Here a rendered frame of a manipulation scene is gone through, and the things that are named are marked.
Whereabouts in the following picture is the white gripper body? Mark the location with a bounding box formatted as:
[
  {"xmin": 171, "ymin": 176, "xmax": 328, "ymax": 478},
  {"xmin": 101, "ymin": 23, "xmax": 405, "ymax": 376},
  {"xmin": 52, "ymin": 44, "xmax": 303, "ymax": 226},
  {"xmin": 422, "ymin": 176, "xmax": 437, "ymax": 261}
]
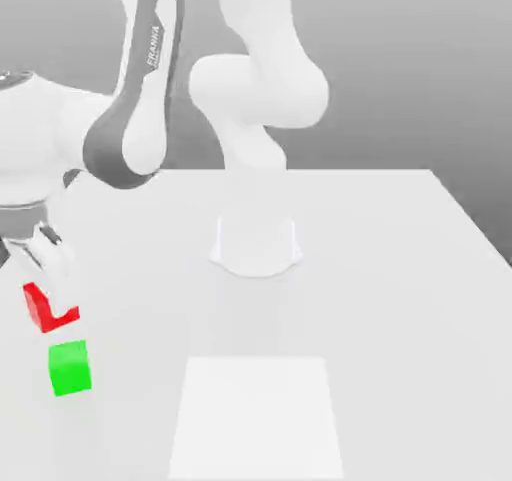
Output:
[{"xmin": 6, "ymin": 230, "xmax": 79, "ymax": 291}]

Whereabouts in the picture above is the small red cube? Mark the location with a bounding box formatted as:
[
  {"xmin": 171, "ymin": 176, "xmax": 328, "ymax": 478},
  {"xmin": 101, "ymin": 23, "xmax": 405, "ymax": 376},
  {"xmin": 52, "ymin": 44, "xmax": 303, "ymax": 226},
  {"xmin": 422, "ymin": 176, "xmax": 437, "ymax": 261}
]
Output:
[{"xmin": 22, "ymin": 281, "xmax": 81, "ymax": 335}]

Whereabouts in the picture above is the small green cube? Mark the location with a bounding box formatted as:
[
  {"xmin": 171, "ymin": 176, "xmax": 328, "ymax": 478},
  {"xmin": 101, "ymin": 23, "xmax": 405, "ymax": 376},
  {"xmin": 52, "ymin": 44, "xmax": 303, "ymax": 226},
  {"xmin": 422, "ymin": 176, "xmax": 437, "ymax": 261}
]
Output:
[{"xmin": 47, "ymin": 339, "xmax": 93, "ymax": 398}]

